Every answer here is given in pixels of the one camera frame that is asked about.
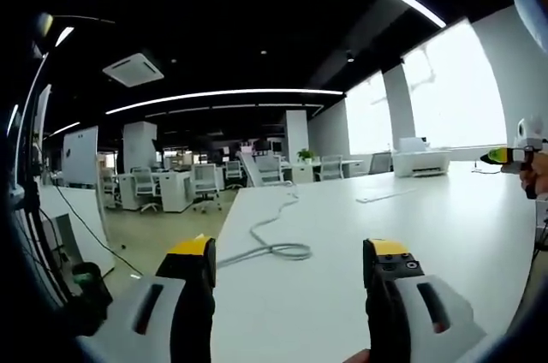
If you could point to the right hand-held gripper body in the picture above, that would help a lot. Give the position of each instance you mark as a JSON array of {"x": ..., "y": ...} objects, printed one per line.
[{"x": 531, "y": 136}]

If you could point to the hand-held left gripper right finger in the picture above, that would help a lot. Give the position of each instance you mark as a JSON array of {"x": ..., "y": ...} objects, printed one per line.
[{"x": 411, "y": 337}]

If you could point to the white printer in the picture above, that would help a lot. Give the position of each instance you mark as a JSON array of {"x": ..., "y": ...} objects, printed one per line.
[{"x": 421, "y": 162}]

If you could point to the white ceiling air conditioner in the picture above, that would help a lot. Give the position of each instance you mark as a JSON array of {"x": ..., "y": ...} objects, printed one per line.
[{"x": 133, "y": 69}]

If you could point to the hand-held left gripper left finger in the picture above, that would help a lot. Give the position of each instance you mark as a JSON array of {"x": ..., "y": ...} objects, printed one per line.
[{"x": 115, "y": 329}]

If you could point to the flat white bar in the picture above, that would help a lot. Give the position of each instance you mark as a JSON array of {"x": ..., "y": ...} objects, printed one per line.
[{"x": 385, "y": 196}]

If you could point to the leaning white panel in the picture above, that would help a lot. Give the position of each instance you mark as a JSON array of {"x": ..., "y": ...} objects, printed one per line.
[{"x": 249, "y": 170}]

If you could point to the group of white office chairs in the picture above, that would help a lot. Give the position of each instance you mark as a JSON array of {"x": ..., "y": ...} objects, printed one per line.
[{"x": 203, "y": 183}]

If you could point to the white whiteboard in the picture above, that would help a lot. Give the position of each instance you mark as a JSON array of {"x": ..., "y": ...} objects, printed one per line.
[{"x": 80, "y": 157}]

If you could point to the person's left hand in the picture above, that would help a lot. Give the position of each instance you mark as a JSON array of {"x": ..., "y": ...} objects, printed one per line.
[{"x": 355, "y": 358}]

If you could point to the black floor device green light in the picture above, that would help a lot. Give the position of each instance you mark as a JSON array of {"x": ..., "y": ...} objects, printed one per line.
[{"x": 87, "y": 290}]

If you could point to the white table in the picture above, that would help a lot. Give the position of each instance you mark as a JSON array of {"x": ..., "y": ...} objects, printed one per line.
[{"x": 321, "y": 294}]

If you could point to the straight ceiling light strip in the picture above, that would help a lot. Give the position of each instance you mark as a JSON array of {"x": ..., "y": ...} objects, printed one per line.
[{"x": 222, "y": 95}]

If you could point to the green potted plant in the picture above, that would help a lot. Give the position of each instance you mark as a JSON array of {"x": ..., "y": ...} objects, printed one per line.
[{"x": 306, "y": 155}]

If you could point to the short ceiling light strip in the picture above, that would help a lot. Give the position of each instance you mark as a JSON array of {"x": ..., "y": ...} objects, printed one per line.
[{"x": 62, "y": 129}]

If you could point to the person's right hand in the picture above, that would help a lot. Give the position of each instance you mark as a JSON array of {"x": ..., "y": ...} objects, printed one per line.
[{"x": 543, "y": 179}]

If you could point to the black stand pole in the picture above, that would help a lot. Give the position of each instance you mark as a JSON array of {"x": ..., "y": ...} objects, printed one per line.
[{"x": 32, "y": 209}]

